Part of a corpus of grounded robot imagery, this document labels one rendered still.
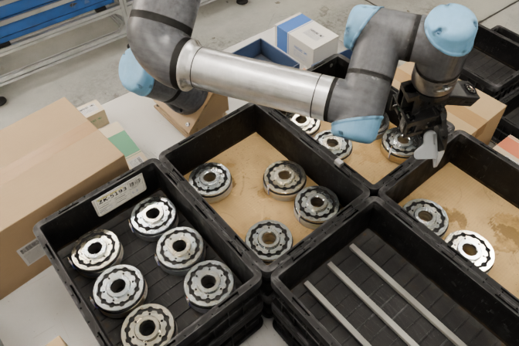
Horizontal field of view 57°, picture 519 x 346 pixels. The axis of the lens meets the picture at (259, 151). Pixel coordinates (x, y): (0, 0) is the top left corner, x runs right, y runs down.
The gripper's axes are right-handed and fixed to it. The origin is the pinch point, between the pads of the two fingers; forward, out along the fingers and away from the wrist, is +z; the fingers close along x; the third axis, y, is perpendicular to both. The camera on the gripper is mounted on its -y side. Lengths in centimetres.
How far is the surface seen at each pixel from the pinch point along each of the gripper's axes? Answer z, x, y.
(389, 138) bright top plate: 17.4, -10.3, 1.0
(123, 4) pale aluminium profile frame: 100, -181, 83
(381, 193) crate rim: 5.1, 7.9, 11.5
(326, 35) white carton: 36, -65, 0
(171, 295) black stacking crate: 7, 16, 60
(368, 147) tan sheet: 20.1, -10.7, 6.1
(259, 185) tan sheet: 15.0, -6.3, 36.1
